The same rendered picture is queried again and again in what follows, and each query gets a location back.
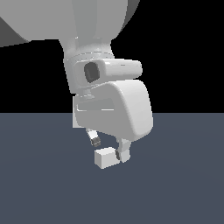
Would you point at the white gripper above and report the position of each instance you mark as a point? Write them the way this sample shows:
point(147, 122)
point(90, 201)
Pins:
point(128, 110)

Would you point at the white charger block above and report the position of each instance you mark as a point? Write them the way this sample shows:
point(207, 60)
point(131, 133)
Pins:
point(105, 159)

